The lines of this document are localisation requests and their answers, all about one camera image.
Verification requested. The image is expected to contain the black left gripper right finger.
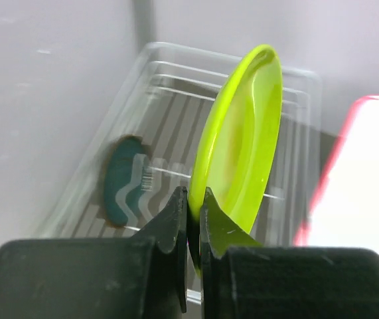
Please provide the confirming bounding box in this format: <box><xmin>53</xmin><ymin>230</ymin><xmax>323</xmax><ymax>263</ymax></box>
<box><xmin>200</xmin><ymin>190</ymin><xmax>379</xmax><ymax>318</ymax></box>

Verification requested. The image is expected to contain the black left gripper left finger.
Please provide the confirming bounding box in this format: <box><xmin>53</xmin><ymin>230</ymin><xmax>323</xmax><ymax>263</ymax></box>
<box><xmin>0</xmin><ymin>187</ymin><xmax>188</xmax><ymax>318</ymax></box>

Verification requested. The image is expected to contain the dark green plate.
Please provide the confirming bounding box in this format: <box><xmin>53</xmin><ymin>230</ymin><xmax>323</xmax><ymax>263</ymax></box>
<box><xmin>100</xmin><ymin>134</ymin><xmax>151</xmax><ymax>227</ymax></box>

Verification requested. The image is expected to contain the lime green plate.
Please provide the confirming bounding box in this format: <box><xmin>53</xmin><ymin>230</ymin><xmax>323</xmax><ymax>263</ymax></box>
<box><xmin>188</xmin><ymin>45</ymin><xmax>283</xmax><ymax>272</ymax></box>

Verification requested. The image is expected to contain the pink framed whiteboard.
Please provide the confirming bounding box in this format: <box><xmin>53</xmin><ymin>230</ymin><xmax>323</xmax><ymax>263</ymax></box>
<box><xmin>294</xmin><ymin>96</ymin><xmax>379</xmax><ymax>249</ymax></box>

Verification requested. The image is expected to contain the white wire dish rack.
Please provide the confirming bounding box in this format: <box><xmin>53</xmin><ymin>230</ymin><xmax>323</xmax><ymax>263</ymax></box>
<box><xmin>35</xmin><ymin>43</ymin><xmax>321</xmax><ymax>246</ymax></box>

